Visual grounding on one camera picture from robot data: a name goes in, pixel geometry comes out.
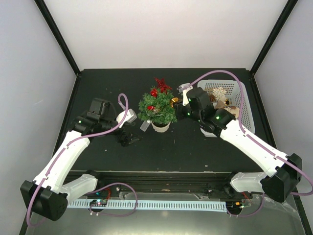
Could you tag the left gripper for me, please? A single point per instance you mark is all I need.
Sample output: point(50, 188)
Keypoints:
point(124, 141)

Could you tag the circuit board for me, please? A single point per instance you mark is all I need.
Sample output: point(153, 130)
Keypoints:
point(243, 203)
point(98, 203)

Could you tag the black frame post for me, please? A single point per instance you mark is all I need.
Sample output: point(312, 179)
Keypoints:
point(45, 12)
point(282, 19)

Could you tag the red santa ornament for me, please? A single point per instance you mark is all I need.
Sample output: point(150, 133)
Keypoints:
point(151, 107)

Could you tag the small green christmas tree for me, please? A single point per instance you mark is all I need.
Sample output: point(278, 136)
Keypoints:
point(162, 102)

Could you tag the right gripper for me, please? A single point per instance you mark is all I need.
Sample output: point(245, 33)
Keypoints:
point(180, 115)

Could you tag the pine cone ornament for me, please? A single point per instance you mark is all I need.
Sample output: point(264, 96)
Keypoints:
point(212, 98)

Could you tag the black frame post left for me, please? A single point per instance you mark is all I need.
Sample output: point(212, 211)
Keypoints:
point(45, 12)

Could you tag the red gift box ornament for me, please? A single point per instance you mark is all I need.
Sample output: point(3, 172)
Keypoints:
point(154, 92)

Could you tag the white snowflake ornament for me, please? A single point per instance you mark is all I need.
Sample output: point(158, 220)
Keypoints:
point(219, 92)

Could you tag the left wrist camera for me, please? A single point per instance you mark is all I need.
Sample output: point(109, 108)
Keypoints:
point(128, 117)

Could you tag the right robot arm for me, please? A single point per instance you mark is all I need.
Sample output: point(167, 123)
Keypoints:
point(278, 177)

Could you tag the left circuit board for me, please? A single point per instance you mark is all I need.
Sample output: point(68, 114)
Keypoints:
point(98, 203)

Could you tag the string light with white balls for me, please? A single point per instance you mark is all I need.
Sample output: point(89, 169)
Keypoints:
point(154, 118)

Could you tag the gold gift box ornament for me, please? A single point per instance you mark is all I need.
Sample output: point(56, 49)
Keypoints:
point(174, 100)

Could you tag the red star ornament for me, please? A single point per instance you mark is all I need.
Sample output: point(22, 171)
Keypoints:
point(162, 85)

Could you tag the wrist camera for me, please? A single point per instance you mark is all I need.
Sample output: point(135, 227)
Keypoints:
point(183, 89)
point(128, 117)

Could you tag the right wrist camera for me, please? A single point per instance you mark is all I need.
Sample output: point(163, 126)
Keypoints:
point(183, 89)

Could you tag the black frame post right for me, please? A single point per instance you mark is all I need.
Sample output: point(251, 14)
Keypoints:
point(282, 19)

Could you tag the white plastic basket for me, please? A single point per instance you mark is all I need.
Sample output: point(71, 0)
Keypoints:
point(237, 96)

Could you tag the right circuit board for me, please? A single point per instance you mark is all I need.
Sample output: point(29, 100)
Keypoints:
point(243, 203)

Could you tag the white slotted cable duct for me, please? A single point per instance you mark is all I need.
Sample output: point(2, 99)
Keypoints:
point(160, 205)

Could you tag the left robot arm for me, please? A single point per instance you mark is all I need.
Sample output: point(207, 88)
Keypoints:
point(47, 195)

